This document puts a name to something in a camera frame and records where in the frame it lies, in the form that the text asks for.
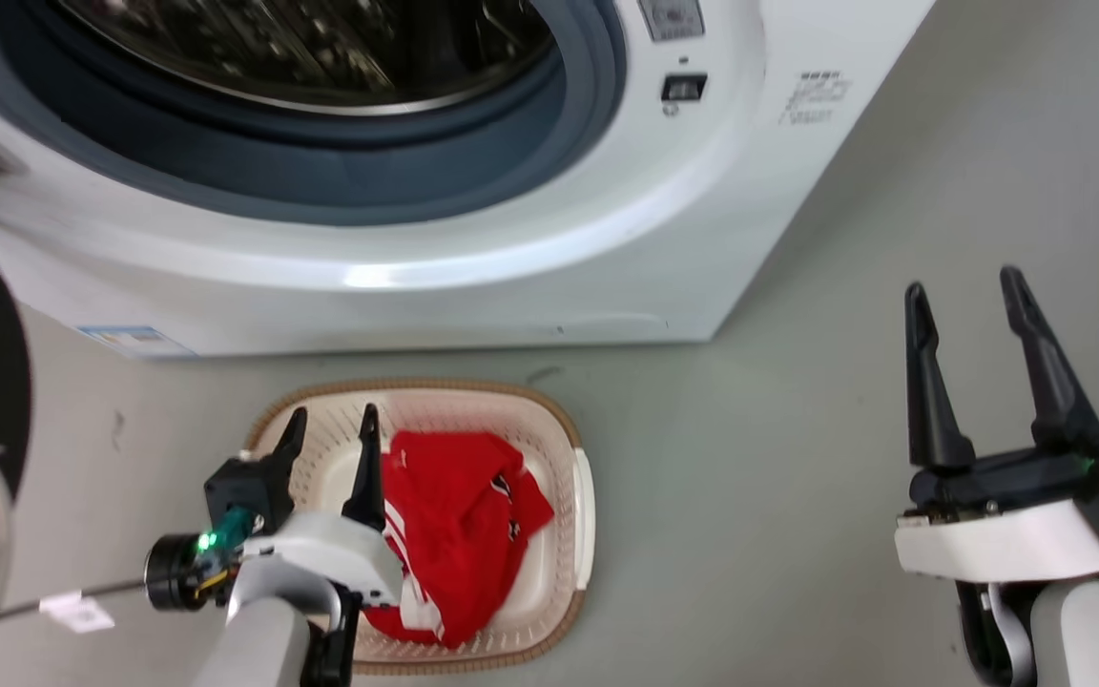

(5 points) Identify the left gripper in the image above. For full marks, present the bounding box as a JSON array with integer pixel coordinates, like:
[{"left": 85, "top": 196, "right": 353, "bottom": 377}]
[{"left": 144, "top": 404, "right": 404, "bottom": 613}]

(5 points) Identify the stainless steel washing machine drum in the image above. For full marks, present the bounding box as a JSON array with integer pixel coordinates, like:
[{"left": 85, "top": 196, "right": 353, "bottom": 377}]
[{"left": 53, "top": 0, "right": 556, "bottom": 117}]

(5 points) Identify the white front-load washing machine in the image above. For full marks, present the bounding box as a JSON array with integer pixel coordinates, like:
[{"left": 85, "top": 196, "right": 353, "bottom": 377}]
[{"left": 0, "top": 0, "right": 937, "bottom": 360}]

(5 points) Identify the round white filter cover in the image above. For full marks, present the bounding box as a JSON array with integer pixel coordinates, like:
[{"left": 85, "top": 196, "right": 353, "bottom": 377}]
[{"left": 549, "top": 313, "right": 671, "bottom": 341}]

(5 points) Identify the red garment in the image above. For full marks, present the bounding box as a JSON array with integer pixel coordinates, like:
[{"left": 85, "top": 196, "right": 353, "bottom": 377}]
[{"left": 363, "top": 429, "right": 556, "bottom": 651}]

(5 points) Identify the cream perforated laundry basket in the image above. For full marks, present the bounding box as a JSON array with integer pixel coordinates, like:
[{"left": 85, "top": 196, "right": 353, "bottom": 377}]
[{"left": 244, "top": 379, "right": 597, "bottom": 677}]

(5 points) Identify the small printed text label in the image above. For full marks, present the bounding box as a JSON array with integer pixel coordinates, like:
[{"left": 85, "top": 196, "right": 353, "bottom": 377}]
[{"left": 778, "top": 69, "right": 854, "bottom": 128}]

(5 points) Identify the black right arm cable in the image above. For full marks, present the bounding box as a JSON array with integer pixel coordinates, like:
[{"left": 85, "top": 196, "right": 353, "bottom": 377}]
[{"left": 955, "top": 579, "right": 1037, "bottom": 687}]

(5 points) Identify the thin black cable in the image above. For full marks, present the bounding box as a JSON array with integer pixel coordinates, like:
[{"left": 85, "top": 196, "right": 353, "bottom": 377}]
[{"left": 0, "top": 578, "right": 152, "bottom": 652}]

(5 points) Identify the blue energy label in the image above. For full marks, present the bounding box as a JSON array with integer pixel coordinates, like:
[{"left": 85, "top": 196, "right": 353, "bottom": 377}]
[{"left": 76, "top": 325, "right": 198, "bottom": 361}]

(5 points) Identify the white paper cable tag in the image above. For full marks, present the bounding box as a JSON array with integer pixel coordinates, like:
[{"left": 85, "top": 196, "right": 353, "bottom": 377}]
[{"left": 38, "top": 591, "right": 117, "bottom": 635}]

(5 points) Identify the grey warning sticker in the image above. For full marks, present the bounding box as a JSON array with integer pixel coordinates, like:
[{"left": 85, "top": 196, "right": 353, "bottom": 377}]
[{"left": 638, "top": 0, "right": 706, "bottom": 43}]

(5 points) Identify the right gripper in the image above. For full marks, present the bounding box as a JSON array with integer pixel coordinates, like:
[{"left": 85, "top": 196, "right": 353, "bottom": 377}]
[{"left": 896, "top": 267, "right": 1099, "bottom": 584}]

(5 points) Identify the grey rubber door gasket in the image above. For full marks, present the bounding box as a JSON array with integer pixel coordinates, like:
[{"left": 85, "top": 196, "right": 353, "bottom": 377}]
[{"left": 0, "top": 0, "right": 629, "bottom": 228}]

